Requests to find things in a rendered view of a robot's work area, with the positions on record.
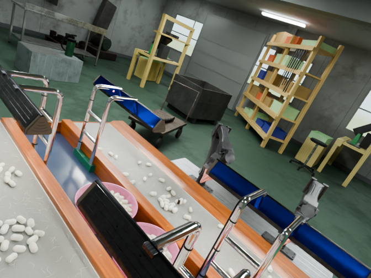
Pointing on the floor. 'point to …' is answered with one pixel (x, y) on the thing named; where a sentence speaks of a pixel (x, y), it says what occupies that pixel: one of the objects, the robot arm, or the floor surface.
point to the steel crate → (214, 115)
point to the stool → (310, 155)
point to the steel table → (57, 20)
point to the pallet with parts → (62, 39)
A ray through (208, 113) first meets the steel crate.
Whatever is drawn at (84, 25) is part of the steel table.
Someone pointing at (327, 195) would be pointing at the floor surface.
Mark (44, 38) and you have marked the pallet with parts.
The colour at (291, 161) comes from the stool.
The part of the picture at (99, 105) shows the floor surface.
